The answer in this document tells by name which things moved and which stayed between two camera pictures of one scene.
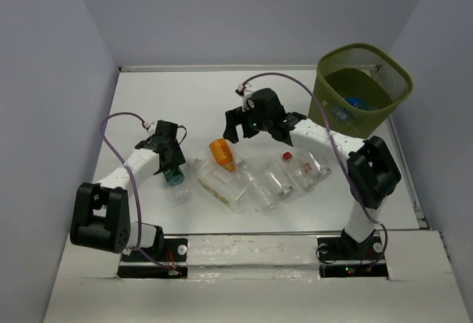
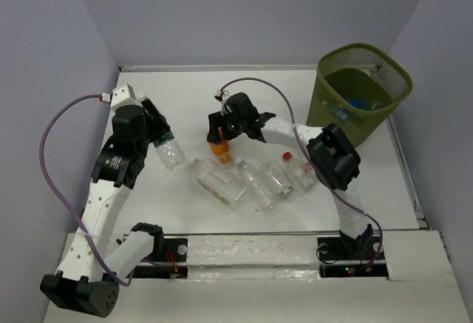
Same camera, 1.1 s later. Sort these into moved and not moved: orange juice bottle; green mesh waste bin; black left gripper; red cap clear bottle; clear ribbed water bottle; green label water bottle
Moved: black left gripper; green label water bottle; orange juice bottle
Not moved: clear ribbed water bottle; green mesh waste bin; red cap clear bottle
